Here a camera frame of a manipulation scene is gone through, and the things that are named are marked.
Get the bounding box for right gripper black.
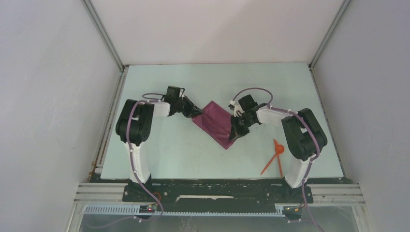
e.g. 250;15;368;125
230;114;255;141

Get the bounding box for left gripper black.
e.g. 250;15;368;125
174;96;204;118

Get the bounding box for magenta cloth napkin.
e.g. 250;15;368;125
193;101;235;150

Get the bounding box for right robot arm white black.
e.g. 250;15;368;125
229;95;327;202

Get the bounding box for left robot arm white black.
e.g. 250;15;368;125
115;86;204;201

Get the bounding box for orange plastic knife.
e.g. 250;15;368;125
260;139;279;175

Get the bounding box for orange plastic spoon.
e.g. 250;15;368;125
275;144;285;178

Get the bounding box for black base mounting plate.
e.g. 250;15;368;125
122;178;313;214

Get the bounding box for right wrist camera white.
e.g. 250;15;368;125
228;100;244;117

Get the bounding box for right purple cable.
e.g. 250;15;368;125
232;87;324;232

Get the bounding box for aluminium frame rail front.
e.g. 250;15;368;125
74;179;365;218

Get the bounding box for left corner aluminium post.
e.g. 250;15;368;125
81;0;126;72

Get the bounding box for corner aluminium post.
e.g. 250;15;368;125
308;0;352;72
81;0;126;72

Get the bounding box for right corner aluminium post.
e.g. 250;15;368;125
308;0;352;72

